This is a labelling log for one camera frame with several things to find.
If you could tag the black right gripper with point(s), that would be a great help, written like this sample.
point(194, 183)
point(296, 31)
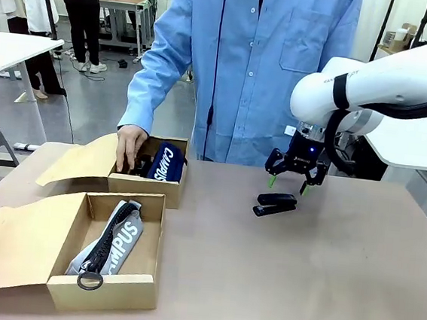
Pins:
point(305, 153)

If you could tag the navy blue pencil pouch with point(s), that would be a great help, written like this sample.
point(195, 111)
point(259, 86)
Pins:
point(166, 163)

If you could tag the grey pencil pouch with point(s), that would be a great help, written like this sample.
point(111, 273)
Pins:
point(115, 241)

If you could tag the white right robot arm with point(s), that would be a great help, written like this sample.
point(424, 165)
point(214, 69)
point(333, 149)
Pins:
point(387, 82)

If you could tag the person's right forearm blue sleeve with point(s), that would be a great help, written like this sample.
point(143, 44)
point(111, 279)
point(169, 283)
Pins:
point(150, 93)

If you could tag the small brown cardboard box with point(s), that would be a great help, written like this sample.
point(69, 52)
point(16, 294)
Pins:
point(142, 187)

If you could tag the small background cardboard box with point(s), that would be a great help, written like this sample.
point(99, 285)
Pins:
point(397, 39)

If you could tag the large brown cardboard box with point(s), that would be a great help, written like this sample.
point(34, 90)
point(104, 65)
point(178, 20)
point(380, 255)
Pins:
point(19, 247)

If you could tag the person's right hand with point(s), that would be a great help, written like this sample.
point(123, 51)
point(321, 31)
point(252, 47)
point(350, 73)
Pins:
point(129, 146)

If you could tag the person in blue shirt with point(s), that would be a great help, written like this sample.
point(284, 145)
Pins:
point(260, 70)

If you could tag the wooden shelf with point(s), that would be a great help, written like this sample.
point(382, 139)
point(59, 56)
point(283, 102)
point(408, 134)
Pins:
point(387, 48)

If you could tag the thin black stand pole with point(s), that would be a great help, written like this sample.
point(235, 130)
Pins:
point(381, 28)

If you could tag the white cup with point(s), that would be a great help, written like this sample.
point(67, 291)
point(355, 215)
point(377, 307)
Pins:
point(400, 34)

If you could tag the black stand pole with foot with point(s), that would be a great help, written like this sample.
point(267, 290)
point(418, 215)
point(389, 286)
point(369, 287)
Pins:
point(424, 21)

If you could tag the small black floor object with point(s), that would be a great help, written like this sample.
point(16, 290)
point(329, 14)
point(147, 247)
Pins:
point(122, 62)

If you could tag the grey background workbench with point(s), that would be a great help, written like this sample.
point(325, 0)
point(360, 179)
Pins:
point(125, 19)

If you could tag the person in black clothes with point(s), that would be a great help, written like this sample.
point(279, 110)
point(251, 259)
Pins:
point(80, 7)

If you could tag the black tripod pole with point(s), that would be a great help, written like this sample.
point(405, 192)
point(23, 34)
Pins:
point(48, 4)

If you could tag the white table with legs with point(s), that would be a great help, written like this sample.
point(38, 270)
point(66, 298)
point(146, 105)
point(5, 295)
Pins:
point(8, 53)

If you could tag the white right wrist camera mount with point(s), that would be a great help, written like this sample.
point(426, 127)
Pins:
point(290, 130)

